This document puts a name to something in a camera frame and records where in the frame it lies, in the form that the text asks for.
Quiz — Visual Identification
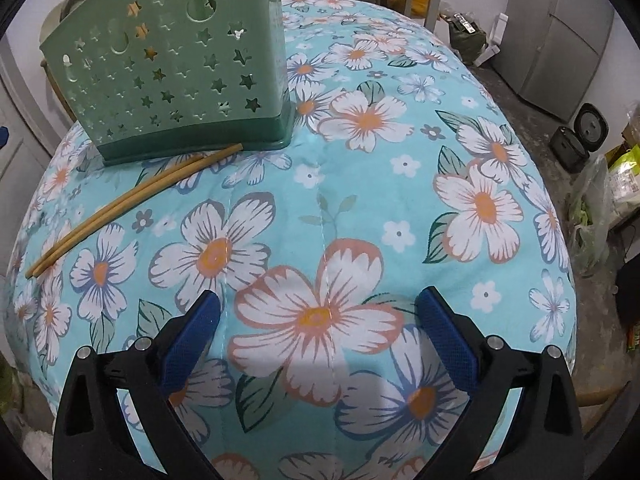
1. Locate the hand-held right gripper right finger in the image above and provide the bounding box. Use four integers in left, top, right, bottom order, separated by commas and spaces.
417, 286, 585, 480

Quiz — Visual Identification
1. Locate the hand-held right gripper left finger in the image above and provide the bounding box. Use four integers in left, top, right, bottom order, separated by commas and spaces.
51, 291, 222, 480

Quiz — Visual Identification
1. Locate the bamboo chopstick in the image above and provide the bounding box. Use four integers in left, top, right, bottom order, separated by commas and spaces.
30, 144, 244, 279
26, 155, 206, 276

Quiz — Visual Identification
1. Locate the metal spoon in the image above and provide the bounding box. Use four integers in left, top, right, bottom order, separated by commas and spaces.
60, 0, 101, 18

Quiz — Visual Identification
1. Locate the green plastic utensil holder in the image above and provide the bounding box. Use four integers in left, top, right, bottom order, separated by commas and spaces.
39, 0, 296, 167

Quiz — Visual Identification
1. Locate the white door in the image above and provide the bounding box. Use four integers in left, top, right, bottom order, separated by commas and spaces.
0, 50, 56, 211

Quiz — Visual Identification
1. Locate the floral blue blanket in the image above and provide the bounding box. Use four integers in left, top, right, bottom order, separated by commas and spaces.
7, 0, 581, 480

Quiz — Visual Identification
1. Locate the clear plastic bag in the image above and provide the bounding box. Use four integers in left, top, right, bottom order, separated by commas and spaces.
570, 155, 613, 278

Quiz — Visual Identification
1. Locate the black bin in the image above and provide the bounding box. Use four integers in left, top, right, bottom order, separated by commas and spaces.
615, 255, 640, 331

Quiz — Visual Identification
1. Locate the black rice cooker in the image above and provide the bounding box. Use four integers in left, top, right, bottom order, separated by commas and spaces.
550, 102, 611, 173

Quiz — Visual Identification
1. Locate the yellow-green packet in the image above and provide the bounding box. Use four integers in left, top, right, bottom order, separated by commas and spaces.
607, 145, 640, 211

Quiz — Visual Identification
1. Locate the green bag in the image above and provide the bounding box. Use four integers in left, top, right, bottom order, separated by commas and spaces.
446, 10, 488, 63

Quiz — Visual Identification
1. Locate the grey refrigerator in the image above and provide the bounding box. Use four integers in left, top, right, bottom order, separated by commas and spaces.
492, 0, 616, 118

